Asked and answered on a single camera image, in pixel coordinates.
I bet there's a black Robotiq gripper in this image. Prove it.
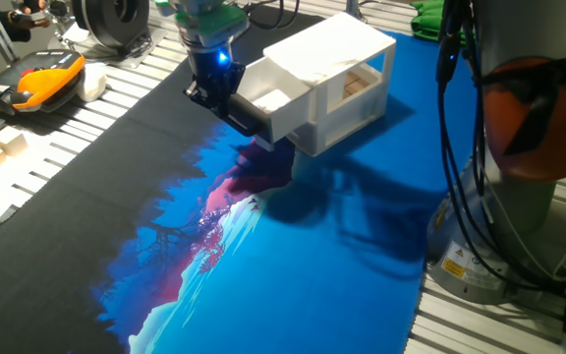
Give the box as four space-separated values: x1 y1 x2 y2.
183 41 248 121

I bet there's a white drawer with black handle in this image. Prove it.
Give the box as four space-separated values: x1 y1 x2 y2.
226 55 313 151

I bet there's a black silver handheld device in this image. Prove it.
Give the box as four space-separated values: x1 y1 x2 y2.
41 0 73 43

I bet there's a person's hand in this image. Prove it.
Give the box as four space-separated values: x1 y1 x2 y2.
10 0 51 30

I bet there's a white plastic object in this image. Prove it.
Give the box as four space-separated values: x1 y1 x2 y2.
76 62 108 103

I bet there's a black round spool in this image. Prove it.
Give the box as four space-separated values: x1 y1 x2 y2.
71 0 150 50

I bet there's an orange black teach pendant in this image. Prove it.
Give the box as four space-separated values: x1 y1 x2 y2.
0 48 86 115

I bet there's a blue landscape printed mat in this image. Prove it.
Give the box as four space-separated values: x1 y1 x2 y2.
0 2 479 354

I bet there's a green cloth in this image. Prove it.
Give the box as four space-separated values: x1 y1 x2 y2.
409 0 456 44

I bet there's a large pale wooden block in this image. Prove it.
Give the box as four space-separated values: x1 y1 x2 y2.
0 126 28 157

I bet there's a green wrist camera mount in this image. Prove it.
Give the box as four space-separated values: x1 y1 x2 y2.
174 3 250 36

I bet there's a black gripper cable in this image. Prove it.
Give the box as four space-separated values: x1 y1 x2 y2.
241 0 302 30

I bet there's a white cabinet frame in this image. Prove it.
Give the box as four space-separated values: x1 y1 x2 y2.
261 12 397 157

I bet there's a black robot base cable bundle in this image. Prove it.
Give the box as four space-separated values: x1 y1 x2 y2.
432 0 566 296

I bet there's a black velcro strap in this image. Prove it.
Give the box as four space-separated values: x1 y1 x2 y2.
479 51 566 157

